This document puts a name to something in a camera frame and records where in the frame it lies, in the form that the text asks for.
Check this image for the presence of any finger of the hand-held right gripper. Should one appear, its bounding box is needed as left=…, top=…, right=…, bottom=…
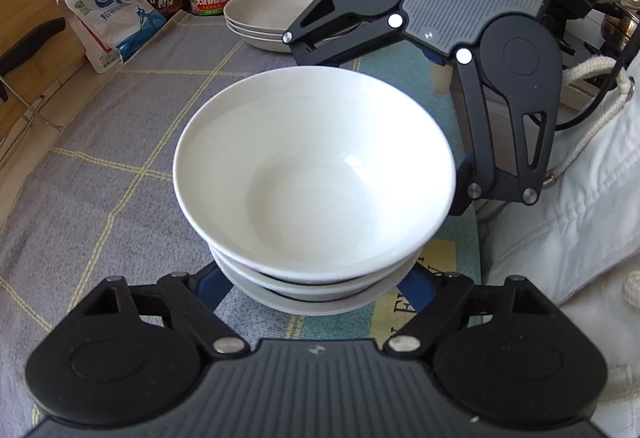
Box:
left=450, top=48, right=557, bottom=219
left=281, top=0, right=405, bottom=70

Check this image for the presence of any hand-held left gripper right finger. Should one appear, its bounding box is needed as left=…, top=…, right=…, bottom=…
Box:
left=383, top=263, right=560, bottom=361

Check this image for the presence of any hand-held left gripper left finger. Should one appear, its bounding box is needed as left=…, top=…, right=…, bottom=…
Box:
left=79, top=262, right=251, bottom=361

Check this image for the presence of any white floral bowl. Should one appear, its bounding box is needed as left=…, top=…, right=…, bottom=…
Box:
left=227, top=268, right=408, bottom=317
left=207, top=243, right=421, bottom=298
left=172, top=66, right=457, bottom=282

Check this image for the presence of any white floral plate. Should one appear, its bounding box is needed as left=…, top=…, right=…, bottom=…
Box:
left=235, top=29, right=311, bottom=53
left=223, top=0, right=328, bottom=30
left=225, top=17, right=361, bottom=42

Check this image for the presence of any grey checked cloth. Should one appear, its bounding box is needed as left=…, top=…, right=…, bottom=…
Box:
left=0, top=11, right=391, bottom=424

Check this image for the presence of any white clothing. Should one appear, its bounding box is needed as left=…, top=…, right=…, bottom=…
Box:
left=477, top=0, right=640, bottom=438

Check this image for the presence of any white blue salt bag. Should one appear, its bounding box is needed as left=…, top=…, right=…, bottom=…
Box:
left=59, top=0, right=168, bottom=74

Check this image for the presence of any white drawstring cord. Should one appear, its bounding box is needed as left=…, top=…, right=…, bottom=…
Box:
left=562, top=56, right=640, bottom=149

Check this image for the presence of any black cable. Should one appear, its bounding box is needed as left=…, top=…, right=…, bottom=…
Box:
left=530, top=33, right=640, bottom=129

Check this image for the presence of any metal wire rack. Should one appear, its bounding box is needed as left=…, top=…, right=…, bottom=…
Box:
left=0, top=73, right=66, bottom=159

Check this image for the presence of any black handled kitchen knife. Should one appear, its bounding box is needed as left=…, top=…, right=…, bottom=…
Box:
left=0, top=17, right=67, bottom=76

